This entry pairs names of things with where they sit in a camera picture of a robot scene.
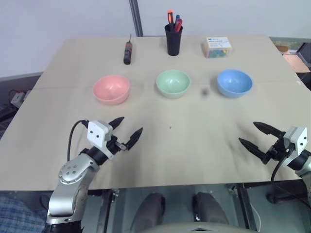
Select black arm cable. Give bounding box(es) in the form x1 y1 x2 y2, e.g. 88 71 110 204
67 119 89 161
270 155 311 203

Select blue plaid cloth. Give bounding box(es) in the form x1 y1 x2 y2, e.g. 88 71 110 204
0 195 49 233

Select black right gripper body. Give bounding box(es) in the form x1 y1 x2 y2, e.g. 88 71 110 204
266 132 293 161

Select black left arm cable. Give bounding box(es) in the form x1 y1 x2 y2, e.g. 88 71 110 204
67 119 89 161

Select black red screwdriver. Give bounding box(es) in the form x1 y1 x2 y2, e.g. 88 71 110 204
123 33 134 65

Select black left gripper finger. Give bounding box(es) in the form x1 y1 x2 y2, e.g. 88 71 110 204
108 116 125 130
124 127 144 151

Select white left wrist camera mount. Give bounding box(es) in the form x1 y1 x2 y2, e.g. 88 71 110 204
86 120 114 159

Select dark rounded shape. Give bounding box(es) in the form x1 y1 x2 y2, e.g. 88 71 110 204
192 191 229 225

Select green bowl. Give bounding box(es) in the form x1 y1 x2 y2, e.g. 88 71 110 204
155 69 191 99

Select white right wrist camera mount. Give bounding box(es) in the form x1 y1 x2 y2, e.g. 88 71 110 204
282 126 308 167

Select grey vertical post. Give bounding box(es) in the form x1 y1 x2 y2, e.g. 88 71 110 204
128 0 144 37

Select thin white cable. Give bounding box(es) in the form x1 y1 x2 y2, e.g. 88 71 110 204
249 203 262 232

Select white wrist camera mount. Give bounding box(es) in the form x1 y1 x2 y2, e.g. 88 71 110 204
282 126 308 167
86 120 114 159

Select pink bowl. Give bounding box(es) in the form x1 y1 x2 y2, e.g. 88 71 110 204
93 74 131 106

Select blue bowl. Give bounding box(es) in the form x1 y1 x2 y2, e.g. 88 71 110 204
216 69 254 99

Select clear box of coloured pins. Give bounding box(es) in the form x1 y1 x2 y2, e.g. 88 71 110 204
203 36 232 59

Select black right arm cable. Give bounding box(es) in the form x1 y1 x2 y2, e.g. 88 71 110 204
270 155 311 203

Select black cup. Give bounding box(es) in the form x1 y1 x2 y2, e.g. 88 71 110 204
164 23 184 57

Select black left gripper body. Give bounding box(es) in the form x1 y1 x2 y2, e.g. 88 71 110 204
106 131 128 154

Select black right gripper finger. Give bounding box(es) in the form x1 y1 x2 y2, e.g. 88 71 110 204
253 121 286 139
238 137 271 165

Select white power strip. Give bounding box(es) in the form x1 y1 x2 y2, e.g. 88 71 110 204
10 91 26 106

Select brown cardboard box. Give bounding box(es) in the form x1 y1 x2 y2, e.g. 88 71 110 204
275 43 311 73

